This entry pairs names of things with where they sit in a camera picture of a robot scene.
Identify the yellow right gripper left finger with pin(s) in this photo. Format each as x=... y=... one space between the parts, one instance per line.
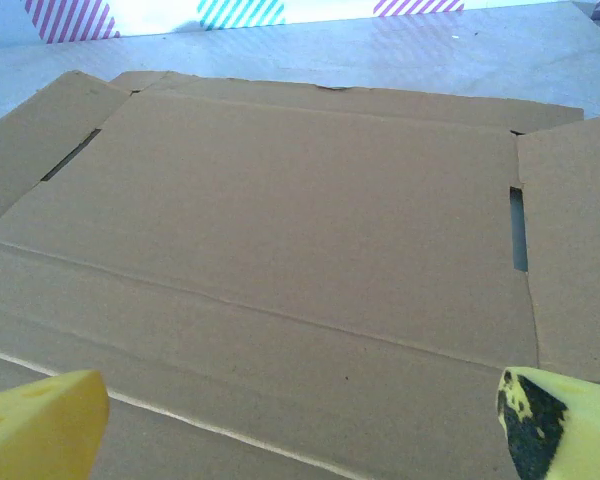
x=40 y=430

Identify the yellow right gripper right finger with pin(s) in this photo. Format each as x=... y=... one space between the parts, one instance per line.
x=580 y=430

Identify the brown cardboard box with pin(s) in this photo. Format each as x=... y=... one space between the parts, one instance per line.
x=290 y=240

